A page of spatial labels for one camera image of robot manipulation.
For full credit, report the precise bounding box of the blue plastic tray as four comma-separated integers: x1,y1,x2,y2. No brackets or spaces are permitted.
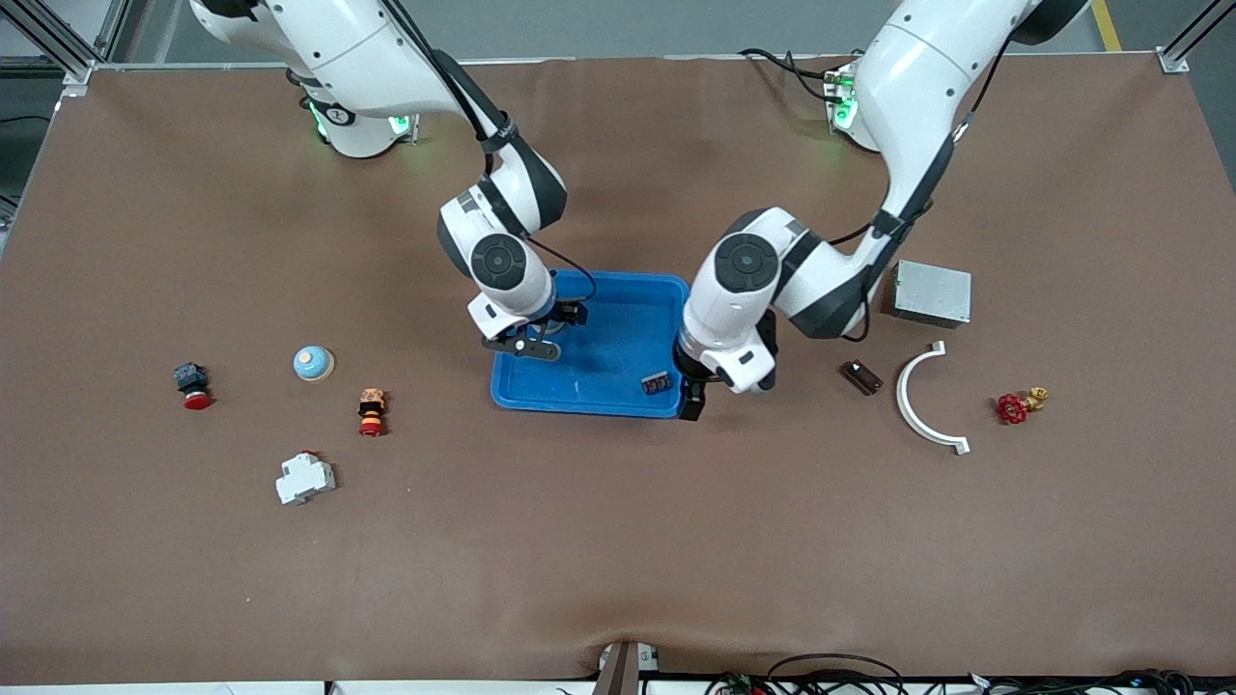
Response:
490,268,692,419

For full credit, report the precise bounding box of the brown table cover mat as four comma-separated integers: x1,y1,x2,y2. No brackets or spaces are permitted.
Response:
0,53,1236,686

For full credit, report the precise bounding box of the silver metal power supply box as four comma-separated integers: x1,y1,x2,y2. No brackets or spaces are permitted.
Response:
881,259,972,329

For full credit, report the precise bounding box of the white circuit breaker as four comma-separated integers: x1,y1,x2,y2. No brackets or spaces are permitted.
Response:
275,450,337,506

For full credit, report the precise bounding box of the black red emergency stop button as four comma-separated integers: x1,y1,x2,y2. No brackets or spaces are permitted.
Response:
174,362,215,411

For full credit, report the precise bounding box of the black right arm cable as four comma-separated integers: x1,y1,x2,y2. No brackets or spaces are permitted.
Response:
381,0,598,334

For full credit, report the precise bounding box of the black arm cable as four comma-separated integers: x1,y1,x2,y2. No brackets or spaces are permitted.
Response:
381,0,598,334
829,29,1010,344

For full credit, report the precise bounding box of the white curved plastic bracket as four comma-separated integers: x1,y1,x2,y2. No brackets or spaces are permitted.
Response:
895,341,970,456

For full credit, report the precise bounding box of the metal table clamp bracket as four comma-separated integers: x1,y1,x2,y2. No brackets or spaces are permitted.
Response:
594,642,660,695

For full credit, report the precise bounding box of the black looped cable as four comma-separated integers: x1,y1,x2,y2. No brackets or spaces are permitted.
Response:
768,653,906,695

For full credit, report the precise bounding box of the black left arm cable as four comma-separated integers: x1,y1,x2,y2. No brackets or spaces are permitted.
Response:
829,29,1010,344

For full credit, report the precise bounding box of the brass valve with red handle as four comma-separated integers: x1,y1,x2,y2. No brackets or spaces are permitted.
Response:
997,386,1050,426

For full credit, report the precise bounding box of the black base cable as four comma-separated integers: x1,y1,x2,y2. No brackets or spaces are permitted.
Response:
739,46,851,102

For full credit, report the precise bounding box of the black cable bundle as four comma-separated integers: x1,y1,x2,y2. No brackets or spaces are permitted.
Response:
985,668,1200,695

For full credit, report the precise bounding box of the aluminium frame profile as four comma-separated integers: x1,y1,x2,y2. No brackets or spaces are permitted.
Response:
1159,0,1236,73
0,0,131,88

